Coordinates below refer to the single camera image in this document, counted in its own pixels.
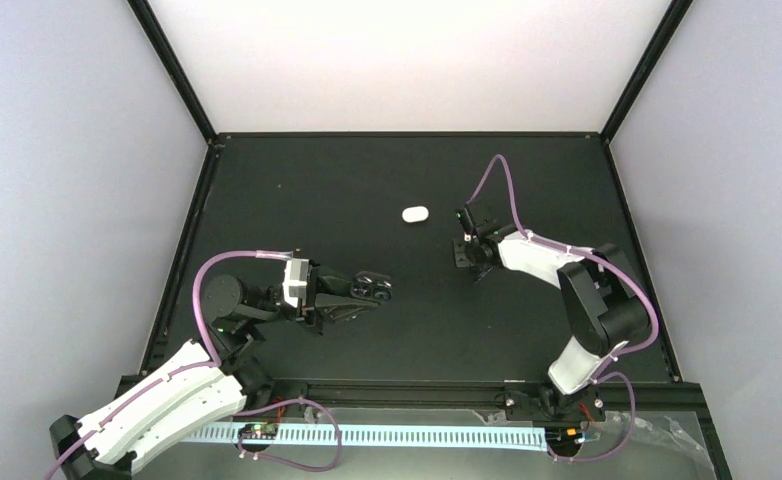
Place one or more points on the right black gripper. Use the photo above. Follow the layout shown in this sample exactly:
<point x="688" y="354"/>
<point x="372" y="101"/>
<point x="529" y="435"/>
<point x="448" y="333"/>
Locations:
<point x="468" y="264"/>

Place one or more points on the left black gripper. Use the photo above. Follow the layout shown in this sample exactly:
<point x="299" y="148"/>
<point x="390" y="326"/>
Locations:
<point x="326" y="304"/>

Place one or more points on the black earbud charging case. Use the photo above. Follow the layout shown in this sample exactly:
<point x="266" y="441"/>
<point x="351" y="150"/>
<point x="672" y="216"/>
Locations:
<point x="371" y="286"/>

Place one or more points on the white oval case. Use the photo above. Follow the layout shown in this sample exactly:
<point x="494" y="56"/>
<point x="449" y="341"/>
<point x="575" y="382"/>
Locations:
<point x="415" y="214"/>

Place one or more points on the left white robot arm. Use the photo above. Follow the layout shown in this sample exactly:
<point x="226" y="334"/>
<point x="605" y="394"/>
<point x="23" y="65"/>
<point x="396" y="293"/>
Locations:
<point x="215" y="375"/>

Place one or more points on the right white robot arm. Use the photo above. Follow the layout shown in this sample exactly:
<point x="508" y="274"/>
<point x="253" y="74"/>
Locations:
<point x="606" y="309"/>

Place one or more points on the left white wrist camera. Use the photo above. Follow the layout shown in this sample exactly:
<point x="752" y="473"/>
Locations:
<point x="295" y="281"/>

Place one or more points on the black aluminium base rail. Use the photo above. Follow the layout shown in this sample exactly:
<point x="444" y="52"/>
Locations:
<point x="519" y="401"/>

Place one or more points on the light blue slotted cable duct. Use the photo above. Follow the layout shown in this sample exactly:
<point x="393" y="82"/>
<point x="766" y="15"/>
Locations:
<point x="364" y="435"/>

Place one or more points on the right back frame post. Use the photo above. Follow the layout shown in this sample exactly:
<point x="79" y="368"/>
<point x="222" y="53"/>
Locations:
<point x="653" y="52"/>

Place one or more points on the frame post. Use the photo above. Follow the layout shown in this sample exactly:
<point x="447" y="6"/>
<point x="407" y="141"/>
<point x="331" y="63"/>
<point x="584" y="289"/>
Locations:
<point x="653" y="52"/>
<point x="147" y="19"/>

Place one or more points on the left back frame post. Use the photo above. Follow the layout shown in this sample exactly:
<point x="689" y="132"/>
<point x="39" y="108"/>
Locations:
<point x="147" y="19"/>

